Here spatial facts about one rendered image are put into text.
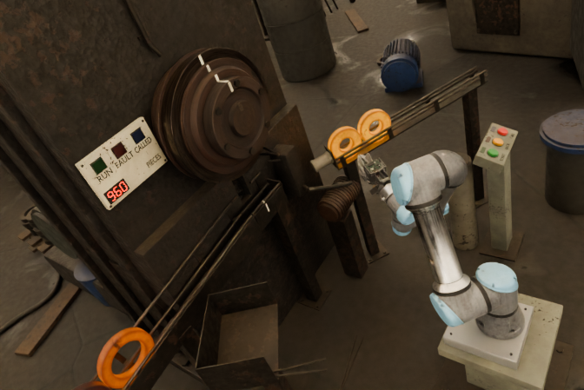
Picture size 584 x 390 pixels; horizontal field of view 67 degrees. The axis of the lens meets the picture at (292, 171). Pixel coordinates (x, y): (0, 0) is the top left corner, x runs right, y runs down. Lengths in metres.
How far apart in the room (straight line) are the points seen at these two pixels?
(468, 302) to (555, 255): 0.93
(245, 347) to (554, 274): 1.41
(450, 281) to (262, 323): 0.61
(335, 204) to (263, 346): 0.74
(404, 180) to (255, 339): 0.68
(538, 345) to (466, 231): 0.72
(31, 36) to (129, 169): 0.46
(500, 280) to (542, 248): 0.88
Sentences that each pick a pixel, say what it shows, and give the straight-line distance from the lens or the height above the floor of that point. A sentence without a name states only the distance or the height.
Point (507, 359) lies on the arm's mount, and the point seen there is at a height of 0.35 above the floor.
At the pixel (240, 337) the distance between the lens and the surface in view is 1.53.
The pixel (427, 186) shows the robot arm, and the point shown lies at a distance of 1.34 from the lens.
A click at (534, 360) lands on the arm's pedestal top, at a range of 1.69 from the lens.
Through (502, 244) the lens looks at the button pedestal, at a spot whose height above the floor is 0.05.
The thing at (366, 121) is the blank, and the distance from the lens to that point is 1.95.
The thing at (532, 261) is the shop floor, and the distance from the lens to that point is 2.33.
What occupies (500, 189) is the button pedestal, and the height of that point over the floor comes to 0.39.
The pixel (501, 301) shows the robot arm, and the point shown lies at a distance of 1.54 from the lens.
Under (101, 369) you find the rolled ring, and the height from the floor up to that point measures 0.73.
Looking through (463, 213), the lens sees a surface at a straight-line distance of 2.18.
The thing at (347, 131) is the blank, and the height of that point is 0.77.
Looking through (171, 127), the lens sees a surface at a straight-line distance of 1.43.
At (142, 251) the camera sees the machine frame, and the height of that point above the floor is 0.87.
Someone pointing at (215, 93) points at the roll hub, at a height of 1.24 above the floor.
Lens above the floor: 1.76
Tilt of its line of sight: 34 degrees down
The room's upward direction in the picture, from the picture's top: 21 degrees counter-clockwise
